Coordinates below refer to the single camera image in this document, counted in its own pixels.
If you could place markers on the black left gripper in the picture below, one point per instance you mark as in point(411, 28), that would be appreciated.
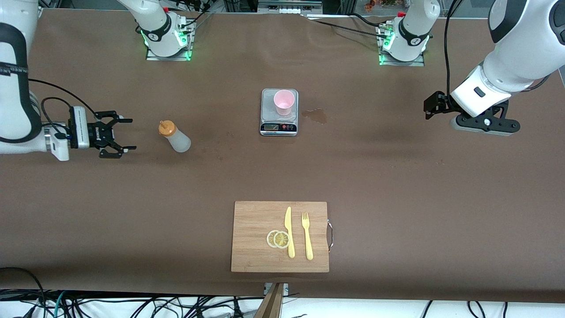
point(437, 104)

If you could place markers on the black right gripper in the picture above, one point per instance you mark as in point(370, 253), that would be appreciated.
point(96, 132)

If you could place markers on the pink plastic cup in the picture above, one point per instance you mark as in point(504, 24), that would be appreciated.
point(284, 104)

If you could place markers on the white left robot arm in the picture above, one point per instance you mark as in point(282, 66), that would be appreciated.
point(521, 57)

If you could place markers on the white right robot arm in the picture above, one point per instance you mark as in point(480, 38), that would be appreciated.
point(11, 88)

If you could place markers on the red orange printed package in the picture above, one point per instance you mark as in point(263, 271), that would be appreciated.
point(375, 5)

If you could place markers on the brown liquid spill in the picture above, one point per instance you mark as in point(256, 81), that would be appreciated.
point(318, 115)

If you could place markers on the silver digital kitchen scale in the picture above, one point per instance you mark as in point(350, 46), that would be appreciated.
point(267, 110)

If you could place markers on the bamboo cutting board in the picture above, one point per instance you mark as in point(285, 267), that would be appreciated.
point(251, 221)

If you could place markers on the white power strip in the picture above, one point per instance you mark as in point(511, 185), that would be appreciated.
point(287, 9)

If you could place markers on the yellow plastic fork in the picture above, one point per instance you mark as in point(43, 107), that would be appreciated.
point(307, 240)

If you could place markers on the yellow plastic knife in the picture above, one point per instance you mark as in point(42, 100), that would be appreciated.
point(288, 221)

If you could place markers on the lemon slice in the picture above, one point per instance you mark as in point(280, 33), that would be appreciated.
point(269, 239)
point(281, 240)

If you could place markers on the small metal bracket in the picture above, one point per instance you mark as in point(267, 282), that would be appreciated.
point(285, 289)

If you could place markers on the wooden post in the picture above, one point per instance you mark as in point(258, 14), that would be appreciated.
point(271, 304)

